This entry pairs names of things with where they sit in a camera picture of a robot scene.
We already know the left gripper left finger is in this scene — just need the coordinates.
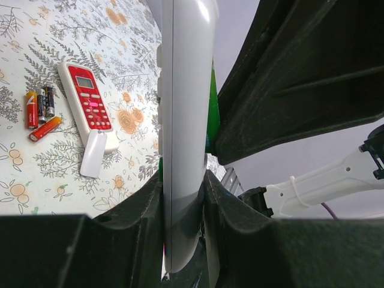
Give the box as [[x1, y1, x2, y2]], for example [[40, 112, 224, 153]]
[[1, 175, 163, 287]]

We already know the cluster of batteries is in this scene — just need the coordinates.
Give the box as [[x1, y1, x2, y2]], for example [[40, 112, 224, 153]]
[[25, 89, 62, 142]]

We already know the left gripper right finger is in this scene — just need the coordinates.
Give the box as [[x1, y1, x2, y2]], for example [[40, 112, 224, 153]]
[[203, 171, 383, 287]]

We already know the green battery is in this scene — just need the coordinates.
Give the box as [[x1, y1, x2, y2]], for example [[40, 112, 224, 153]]
[[205, 64, 220, 154]]

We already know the red white remote control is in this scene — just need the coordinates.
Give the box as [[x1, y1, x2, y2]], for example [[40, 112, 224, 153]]
[[57, 62, 119, 154]]

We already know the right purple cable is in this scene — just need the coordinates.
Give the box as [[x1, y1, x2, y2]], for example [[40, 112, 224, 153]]
[[320, 202, 338, 220]]

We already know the white remote with screen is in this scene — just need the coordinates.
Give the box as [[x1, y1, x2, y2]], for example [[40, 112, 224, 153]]
[[157, 1, 219, 273]]

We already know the floral table mat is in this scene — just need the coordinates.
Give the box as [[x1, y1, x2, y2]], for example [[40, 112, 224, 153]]
[[0, 0, 227, 217]]

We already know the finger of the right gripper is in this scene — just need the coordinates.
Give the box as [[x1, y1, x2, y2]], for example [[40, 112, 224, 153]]
[[214, 1, 383, 165]]

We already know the white battery cover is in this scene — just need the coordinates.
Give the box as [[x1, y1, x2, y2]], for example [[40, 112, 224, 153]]
[[80, 130, 107, 178]]

